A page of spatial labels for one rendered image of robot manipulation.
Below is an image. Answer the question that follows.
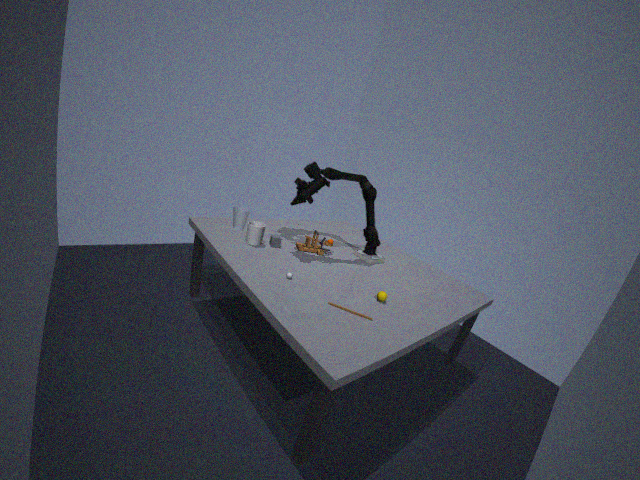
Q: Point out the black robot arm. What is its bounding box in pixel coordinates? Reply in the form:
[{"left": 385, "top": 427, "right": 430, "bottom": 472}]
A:
[{"left": 294, "top": 161, "right": 380, "bottom": 255}]

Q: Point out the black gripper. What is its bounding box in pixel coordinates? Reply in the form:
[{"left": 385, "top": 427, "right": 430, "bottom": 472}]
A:
[{"left": 290, "top": 182, "right": 319, "bottom": 205}]

